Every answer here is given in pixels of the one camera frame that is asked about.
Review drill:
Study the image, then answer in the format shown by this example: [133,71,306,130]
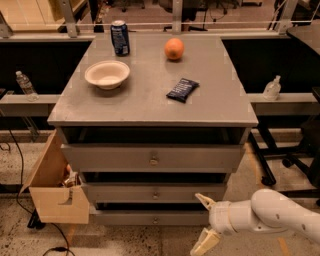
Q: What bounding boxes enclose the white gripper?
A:
[190,193,234,256]

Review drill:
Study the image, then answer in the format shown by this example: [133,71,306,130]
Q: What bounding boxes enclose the grey bottom drawer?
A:
[91,210,209,226]

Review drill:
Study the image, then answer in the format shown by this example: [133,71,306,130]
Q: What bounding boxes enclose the grey drawer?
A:
[61,144,245,173]
[82,183,227,203]
[91,210,209,226]

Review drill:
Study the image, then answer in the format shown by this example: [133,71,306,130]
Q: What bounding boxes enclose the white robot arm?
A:
[190,189,320,256]

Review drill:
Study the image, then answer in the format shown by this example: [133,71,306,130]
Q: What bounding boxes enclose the grey middle drawer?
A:
[82,183,227,203]

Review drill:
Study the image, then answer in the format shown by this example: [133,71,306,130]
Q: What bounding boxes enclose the grey top drawer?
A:
[61,144,245,173]

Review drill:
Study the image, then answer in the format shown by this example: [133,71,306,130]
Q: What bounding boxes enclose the grey drawer cabinet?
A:
[48,32,258,213]

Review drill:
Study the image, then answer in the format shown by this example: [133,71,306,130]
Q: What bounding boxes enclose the black office chair base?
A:
[248,118,320,205]

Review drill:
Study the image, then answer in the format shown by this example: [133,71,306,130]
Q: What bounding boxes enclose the dark blue snack bag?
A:
[166,78,199,103]

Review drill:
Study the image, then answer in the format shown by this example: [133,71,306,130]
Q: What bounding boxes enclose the items inside cardboard box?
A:
[61,165,80,187]

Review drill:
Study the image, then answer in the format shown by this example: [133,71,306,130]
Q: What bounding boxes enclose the clear sanitizer pump bottle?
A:
[263,75,281,101]

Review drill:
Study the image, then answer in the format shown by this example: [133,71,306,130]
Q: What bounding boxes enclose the cardboard box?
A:
[20,131,89,224]

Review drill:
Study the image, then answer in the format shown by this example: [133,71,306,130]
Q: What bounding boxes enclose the orange fruit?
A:
[164,38,184,60]

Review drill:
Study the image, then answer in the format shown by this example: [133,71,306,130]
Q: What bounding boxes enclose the white paper bowl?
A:
[85,61,130,90]

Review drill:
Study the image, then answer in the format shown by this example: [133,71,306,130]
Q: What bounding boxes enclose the blue soda can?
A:
[110,20,130,56]

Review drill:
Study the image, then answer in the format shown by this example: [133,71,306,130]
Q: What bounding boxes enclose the clear water bottle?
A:
[16,71,39,102]

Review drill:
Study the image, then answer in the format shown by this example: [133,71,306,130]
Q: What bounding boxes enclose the black floor cable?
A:
[7,129,76,256]

